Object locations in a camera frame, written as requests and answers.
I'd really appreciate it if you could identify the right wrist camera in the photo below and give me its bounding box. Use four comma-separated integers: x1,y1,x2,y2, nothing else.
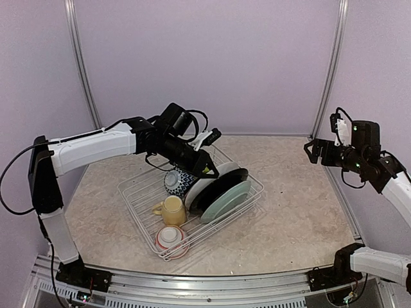
330,112,350,146

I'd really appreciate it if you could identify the light teal plate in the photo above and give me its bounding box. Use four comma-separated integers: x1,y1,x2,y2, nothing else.
200,180,251,224

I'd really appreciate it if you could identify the red teal floral plate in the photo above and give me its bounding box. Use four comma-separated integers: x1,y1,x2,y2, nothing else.
184,162,240,209

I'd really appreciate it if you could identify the white wire dish rack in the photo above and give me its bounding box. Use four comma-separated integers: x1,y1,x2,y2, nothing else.
118,168,264,261

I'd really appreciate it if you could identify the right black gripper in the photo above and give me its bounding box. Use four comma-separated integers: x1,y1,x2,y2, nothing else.
305,137,367,174

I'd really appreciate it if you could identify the aluminium front rail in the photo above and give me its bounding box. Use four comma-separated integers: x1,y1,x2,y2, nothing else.
31,253,394,308

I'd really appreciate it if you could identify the black plate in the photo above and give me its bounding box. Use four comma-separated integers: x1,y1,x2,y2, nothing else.
189,168,249,215

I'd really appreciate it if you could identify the yellow mug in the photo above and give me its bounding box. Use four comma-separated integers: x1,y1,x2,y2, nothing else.
152,196,187,227

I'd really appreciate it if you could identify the right aluminium frame post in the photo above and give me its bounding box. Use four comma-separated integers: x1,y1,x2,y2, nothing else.
310,0,349,139

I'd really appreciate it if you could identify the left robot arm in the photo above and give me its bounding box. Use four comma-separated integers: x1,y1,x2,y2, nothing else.
16,103,221,286

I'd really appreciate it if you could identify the white bowl red rim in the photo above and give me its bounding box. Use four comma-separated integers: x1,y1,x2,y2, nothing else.
155,226,189,259

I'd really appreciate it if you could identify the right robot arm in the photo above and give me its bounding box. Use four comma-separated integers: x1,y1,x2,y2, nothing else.
304,107,410,291

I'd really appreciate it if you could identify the blue white patterned bowl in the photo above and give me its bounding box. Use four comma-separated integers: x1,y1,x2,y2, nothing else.
164,168,197,198

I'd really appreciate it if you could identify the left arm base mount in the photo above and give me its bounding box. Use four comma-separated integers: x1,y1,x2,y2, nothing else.
56,259,112,293

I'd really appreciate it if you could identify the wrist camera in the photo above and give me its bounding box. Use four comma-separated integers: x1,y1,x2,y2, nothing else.
330,112,350,146
189,128,222,151

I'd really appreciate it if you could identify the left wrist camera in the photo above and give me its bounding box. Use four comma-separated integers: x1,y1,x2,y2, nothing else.
189,128,222,151

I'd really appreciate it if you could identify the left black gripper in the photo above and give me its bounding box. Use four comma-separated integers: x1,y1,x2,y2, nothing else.
159,133,220,178

